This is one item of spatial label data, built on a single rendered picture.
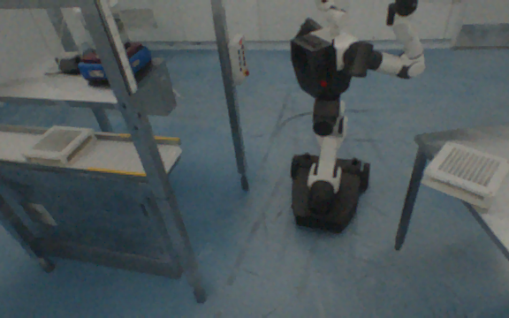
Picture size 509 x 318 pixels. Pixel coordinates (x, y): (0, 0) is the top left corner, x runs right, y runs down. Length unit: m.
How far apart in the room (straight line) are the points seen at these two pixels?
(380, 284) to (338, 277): 0.24
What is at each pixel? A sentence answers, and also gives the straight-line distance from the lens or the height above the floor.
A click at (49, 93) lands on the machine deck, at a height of 1.35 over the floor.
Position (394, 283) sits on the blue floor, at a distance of 2.31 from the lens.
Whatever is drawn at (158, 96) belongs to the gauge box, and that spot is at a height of 1.23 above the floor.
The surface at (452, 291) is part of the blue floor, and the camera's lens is 2.38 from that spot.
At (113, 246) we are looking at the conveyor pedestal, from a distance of 2.33.
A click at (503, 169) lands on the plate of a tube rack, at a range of 1.67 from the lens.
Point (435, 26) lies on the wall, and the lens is 5.14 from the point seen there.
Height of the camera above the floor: 1.91
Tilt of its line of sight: 39 degrees down
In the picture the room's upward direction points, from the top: 7 degrees counter-clockwise
